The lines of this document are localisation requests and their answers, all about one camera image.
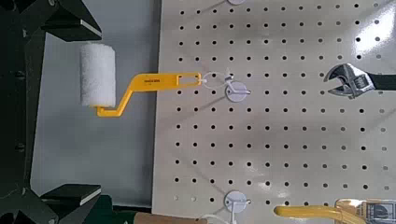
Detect yellow-handled pliers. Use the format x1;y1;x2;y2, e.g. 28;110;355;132
274;199;396;224

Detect pliers packaging card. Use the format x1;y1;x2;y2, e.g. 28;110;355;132
334;199;396;224

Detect yellow-handled white paint roller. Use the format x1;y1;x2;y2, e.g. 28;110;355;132
78;42;203;119

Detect grey stand panel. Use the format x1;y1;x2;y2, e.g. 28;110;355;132
29;0;163;208

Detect beige perforated pegboard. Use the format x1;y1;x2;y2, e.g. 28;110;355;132
151;0;396;224

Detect black-handled adjustable wrench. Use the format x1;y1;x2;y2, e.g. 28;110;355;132
322;63;396;100

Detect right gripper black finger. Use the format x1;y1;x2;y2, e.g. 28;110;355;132
40;0;103;43
39;183;103;224

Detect white zip tie loop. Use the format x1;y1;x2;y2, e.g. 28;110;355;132
199;70;234;90

